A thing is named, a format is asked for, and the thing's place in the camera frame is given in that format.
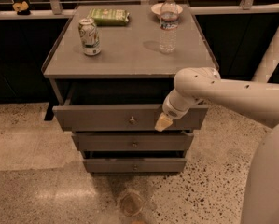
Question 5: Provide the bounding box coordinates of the clear plastic water bottle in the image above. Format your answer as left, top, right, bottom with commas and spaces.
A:
160, 0, 179, 54

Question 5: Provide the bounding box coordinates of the grey top drawer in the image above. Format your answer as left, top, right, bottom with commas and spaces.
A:
52, 91, 210, 133

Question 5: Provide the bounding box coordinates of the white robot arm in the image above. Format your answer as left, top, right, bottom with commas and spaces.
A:
155, 26, 279, 224

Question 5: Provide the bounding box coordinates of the grey bottom drawer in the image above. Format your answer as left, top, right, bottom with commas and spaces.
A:
83, 158, 187, 173

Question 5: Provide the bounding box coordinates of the white bowl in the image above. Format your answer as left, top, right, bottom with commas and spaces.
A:
151, 3, 183, 19

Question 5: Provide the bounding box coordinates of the grey drawer cabinet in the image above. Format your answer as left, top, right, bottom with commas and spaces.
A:
43, 5, 217, 161

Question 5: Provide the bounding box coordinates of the grey drawer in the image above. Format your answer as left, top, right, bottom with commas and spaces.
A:
83, 158, 187, 173
52, 91, 210, 133
72, 131, 193, 151

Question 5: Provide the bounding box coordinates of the grey middle drawer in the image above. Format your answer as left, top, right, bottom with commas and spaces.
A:
72, 131, 193, 151

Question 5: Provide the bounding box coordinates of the white green soda can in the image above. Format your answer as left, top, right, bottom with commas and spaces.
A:
78, 18, 101, 56

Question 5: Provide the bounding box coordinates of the small yellow black object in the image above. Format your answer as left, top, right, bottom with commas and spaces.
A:
12, 1, 30, 15

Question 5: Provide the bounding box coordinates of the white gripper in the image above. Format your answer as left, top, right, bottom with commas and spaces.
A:
155, 89, 202, 132

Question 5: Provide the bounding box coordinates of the green snack bag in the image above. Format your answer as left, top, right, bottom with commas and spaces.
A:
88, 8, 130, 26

